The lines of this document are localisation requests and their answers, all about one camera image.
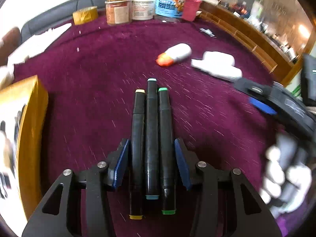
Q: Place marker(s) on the yellow capped black marker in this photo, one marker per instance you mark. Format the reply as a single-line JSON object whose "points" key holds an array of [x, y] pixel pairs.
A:
{"points": [[137, 148]]}

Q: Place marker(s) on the black camera box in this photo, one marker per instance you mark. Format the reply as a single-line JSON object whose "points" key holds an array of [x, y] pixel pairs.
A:
{"points": [[308, 80]]}

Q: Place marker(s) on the brown contents clear container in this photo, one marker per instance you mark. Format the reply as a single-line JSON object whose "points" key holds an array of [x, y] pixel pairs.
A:
{"points": [[118, 12]]}

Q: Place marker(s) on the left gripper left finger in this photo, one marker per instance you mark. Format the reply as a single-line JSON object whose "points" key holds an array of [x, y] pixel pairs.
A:
{"points": [[117, 163]]}

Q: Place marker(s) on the white gloved right hand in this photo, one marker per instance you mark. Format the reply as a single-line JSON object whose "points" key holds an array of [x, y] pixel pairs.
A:
{"points": [[287, 178]]}

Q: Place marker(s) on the purple table cloth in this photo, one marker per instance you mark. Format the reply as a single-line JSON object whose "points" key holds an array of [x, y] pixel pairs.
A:
{"points": [[130, 147]]}

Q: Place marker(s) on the gold tape roll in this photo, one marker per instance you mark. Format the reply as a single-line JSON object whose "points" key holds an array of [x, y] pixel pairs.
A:
{"points": [[85, 15]]}

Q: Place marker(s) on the orange capped white bottle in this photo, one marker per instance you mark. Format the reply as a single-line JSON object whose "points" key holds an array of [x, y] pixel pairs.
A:
{"points": [[174, 54]]}

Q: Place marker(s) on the brown armchair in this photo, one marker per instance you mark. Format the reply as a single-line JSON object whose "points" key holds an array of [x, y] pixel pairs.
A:
{"points": [[9, 43]]}

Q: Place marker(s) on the white labelled pill bottle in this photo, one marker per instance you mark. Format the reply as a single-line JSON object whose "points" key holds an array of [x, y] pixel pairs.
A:
{"points": [[219, 57]]}

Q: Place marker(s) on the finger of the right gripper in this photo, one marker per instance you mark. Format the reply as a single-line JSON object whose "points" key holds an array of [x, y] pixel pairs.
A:
{"points": [[253, 89], [262, 107]]}

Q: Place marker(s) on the white paper sheets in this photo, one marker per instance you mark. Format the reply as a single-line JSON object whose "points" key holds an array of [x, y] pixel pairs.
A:
{"points": [[36, 44]]}

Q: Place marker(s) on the blue cartoon label tub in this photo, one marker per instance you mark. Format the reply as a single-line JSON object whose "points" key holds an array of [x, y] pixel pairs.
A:
{"points": [[169, 10]]}

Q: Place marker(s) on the white plastic tub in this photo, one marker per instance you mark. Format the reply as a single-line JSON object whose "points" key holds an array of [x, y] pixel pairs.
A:
{"points": [[143, 9]]}

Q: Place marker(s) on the large white spray bottle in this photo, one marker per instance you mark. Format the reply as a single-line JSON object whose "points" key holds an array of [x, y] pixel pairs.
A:
{"points": [[224, 72]]}

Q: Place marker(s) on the crumpled white tissue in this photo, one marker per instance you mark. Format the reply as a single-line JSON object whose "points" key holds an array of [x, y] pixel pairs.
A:
{"points": [[6, 76]]}

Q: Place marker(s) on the pink sleeved flask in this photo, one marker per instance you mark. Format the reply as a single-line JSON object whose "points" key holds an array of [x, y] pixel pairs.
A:
{"points": [[190, 9]]}

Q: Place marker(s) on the wooden brick pattern counter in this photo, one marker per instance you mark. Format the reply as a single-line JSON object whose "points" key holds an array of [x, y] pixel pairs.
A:
{"points": [[269, 54]]}

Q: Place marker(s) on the purple sleeved right forearm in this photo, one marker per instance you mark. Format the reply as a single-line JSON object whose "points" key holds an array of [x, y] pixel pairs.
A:
{"points": [[286, 223]]}

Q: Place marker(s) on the dark grey sofa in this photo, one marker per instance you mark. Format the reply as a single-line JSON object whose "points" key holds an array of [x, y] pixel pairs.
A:
{"points": [[55, 16]]}

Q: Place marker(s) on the green capped black marker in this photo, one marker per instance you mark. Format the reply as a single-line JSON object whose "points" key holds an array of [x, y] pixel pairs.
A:
{"points": [[167, 153]]}

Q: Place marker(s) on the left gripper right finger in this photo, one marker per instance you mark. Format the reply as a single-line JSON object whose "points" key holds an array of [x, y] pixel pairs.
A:
{"points": [[186, 161]]}

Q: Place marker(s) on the gold edged white box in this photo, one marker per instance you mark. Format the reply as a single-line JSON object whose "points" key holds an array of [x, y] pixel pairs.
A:
{"points": [[23, 111]]}

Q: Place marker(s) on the light blue capped marker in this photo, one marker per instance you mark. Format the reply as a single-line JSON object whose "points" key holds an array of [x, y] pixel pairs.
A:
{"points": [[152, 141]]}

